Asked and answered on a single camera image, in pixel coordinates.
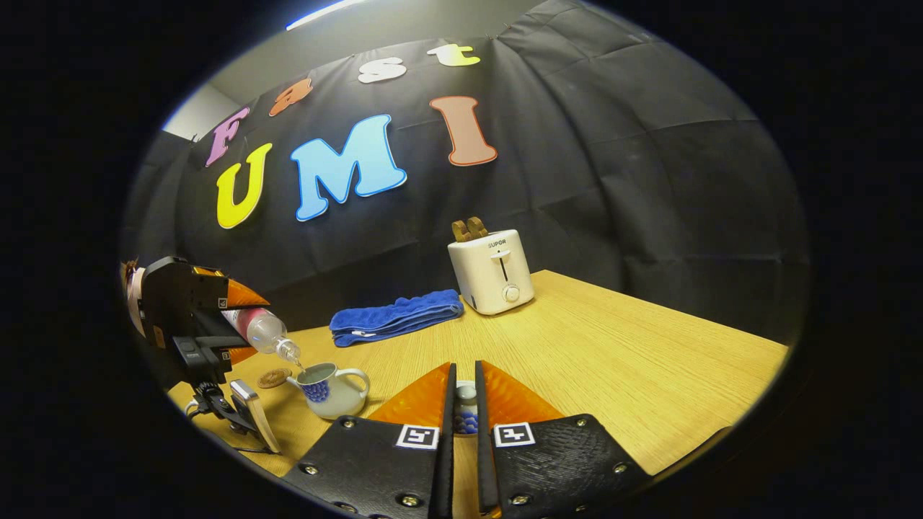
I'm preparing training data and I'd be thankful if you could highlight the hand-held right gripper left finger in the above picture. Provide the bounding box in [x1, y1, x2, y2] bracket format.
[281, 363, 457, 519]

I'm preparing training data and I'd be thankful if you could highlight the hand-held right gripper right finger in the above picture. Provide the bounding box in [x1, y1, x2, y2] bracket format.
[474, 360, 653, 519]

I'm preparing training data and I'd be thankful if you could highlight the clear pink-label water bottle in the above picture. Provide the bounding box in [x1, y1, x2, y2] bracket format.
[220, 306, 304, 365]

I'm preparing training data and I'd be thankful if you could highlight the white blue-print teacup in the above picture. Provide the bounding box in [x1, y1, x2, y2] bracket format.
[287, 362, 371, 420]

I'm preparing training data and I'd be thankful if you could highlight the folded blue towel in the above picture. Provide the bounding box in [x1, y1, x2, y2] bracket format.
[330, 289, 464, 348]

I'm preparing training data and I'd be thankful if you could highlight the white toaster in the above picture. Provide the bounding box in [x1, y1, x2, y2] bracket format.
[447, 229, 536, 316]

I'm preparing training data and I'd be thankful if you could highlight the black backdrop cloth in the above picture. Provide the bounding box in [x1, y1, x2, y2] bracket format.
[119, 0, 812, 347]

